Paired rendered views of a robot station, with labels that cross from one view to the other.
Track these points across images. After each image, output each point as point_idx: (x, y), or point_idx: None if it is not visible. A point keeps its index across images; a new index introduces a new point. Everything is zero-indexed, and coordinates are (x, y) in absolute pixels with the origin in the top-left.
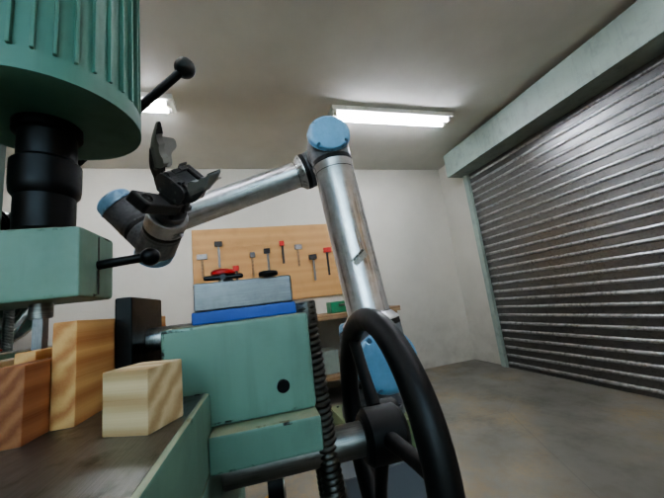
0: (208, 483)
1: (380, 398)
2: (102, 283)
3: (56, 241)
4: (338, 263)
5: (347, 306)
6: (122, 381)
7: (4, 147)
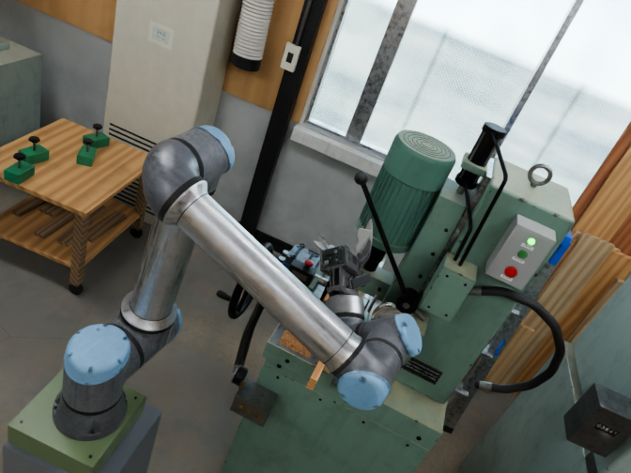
0: None
1: (223, 293)
2: None
3: None
4: (183, 275)
5: (172, 306)
6: None
7: (407, 255)
